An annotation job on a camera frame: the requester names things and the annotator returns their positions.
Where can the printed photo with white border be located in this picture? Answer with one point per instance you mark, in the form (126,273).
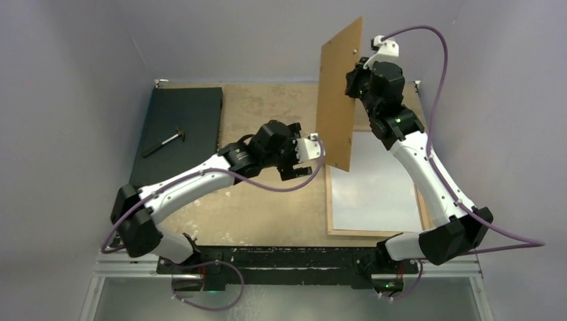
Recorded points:
(376,186)

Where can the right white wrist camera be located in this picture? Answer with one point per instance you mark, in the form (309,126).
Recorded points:
(384,51)

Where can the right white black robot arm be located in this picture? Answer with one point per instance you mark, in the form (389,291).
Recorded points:
(459,226)

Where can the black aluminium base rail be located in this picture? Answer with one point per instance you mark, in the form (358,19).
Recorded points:
(356,267)

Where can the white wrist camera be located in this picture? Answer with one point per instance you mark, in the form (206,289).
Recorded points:
(309,148)
(384,51)

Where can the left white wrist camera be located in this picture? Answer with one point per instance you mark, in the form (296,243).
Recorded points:
(309,148)

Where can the black flat box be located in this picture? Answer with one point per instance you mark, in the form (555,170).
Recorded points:
(195,110)

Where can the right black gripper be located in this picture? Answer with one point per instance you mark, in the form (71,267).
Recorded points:
(352,77)

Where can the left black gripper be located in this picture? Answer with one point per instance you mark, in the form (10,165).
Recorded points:
(287,170)

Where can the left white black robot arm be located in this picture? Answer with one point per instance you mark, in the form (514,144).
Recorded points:
(138,212)

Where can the small black metal hammer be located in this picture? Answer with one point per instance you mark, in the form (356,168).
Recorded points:
(179,134)

